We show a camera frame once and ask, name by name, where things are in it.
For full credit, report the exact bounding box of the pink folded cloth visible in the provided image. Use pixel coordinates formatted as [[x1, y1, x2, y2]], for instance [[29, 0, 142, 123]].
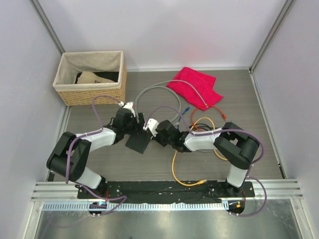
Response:
[[167, 67, 224, 111]]

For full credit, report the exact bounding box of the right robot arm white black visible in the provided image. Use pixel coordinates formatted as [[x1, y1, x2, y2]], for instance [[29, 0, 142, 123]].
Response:
[[144, 119, 263, 197]]

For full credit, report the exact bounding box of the blue ethernet cable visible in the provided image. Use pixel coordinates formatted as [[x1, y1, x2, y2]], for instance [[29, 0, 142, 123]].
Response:
[[175, 106, 191, 131]]

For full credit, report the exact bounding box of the wicker basket with liner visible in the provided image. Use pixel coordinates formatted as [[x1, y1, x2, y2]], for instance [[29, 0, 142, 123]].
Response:
[[53, 51, 127, 106]]

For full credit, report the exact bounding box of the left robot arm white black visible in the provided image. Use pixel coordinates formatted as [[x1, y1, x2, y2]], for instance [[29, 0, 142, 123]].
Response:
[[46, 107, 145, 199]]

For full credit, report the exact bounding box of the beige cloth in basket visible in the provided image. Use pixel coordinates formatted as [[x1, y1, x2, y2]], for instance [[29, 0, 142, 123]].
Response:
[[75, 71, 119, 84]]

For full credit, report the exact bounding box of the white slotted cable duct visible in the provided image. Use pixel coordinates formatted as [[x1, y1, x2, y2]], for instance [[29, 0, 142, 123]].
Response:
[[42, 201, 229, 212]]

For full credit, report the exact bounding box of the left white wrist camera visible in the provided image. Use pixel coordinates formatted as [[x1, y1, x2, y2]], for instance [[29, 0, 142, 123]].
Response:
[[118, 101, 136, 117]]

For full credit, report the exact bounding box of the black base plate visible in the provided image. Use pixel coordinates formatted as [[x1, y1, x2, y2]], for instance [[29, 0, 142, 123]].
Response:
[[92, 180, 255, 204]]

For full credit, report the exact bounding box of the black network switch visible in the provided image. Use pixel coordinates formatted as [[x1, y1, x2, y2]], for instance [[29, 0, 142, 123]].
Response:
[[125, 132, 152, 154]]

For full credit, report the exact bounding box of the orange red ethernet cable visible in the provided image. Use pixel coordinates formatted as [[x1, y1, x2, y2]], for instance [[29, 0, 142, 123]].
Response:
[[191, 104, 227, 131]]

